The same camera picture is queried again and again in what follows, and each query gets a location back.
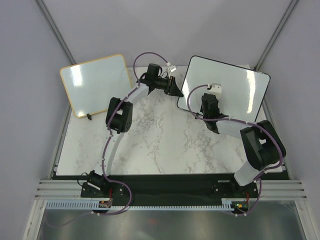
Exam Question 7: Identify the white slotted cable duct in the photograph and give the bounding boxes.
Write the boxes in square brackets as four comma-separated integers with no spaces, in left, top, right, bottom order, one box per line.
[45,199,234,211]

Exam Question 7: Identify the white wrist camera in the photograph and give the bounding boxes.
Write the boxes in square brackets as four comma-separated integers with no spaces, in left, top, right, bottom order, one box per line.
[166,62,177,74]
[207,83,222,96]

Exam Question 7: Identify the wood-framed whiteboard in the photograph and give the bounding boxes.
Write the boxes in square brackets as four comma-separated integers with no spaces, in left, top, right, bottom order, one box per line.
[60,54,134,118]

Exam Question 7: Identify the black whiteboard stand foot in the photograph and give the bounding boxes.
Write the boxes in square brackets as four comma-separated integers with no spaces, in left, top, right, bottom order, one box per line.
[86,113,92,121]

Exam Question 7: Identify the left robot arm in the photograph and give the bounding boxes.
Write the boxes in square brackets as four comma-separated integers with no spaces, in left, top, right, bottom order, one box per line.
[80,63,184,198]

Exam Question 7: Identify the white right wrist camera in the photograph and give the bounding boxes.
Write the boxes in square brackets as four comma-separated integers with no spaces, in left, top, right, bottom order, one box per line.
[207,83,222,96]

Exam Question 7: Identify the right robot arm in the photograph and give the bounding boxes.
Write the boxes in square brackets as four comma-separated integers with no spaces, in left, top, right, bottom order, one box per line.
[200,93,287,197]

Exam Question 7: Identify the black-framed whiteboard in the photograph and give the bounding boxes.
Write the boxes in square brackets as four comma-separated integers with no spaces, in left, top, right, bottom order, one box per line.
[177,55,271,122]

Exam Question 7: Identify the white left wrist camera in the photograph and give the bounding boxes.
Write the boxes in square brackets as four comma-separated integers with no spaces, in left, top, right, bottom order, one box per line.
[166,62,177,74]

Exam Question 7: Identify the aluminium rail frame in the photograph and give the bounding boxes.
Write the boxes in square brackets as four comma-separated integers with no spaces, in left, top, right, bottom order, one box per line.
[35,180,307,201]

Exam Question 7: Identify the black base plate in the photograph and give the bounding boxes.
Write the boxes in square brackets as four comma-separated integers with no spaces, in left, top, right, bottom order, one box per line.
[80,172,258,207]

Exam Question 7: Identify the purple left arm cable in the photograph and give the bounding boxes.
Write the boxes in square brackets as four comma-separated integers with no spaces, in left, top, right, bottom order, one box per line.
[44,51,171,228]

